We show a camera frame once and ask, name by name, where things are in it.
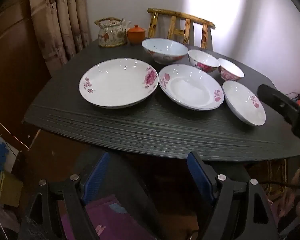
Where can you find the small pink patterned bowl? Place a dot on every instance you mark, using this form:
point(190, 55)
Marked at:
point(230, 71)

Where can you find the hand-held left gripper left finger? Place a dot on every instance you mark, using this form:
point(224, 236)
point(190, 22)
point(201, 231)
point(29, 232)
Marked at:
point(97, 177)

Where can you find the large white bowl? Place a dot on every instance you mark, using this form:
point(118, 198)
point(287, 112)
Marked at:
point(162, 48)

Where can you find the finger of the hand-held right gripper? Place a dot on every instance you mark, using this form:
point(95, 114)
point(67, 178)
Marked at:
point(277, 101)

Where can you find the brown wooden cabinet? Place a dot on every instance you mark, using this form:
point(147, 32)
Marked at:
point(12, 67)

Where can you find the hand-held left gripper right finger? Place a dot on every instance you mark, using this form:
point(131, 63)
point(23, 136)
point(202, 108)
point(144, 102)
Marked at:
point(200, 177)

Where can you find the wooden chair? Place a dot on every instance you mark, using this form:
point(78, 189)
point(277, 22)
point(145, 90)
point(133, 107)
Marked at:
point(180, 30)

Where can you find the purple cloth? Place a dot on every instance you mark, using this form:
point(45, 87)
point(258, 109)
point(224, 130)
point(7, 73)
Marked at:
point(115, 220)

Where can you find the medium pink floral plate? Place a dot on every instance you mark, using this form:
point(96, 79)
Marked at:
point(187, 90)

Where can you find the large pink floral plate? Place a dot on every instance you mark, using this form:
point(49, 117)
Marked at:
point(115, 85)

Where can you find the beige patterned curtain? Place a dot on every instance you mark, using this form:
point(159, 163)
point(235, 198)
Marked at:
point(62, 22)

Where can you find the medium pink floral bowl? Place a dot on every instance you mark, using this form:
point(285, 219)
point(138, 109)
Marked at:
point(202, 60)

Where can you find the floral ceramic teapot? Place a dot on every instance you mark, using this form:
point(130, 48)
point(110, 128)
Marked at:
point(111, 35)

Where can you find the small pink floral plate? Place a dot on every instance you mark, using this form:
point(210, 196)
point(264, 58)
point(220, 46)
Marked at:
point(242, 102)

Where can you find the orange lidded cup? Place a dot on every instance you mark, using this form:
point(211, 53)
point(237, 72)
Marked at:
point(135, 35)

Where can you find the yellow box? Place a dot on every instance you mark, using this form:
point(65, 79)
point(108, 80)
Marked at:
point(8, 188)

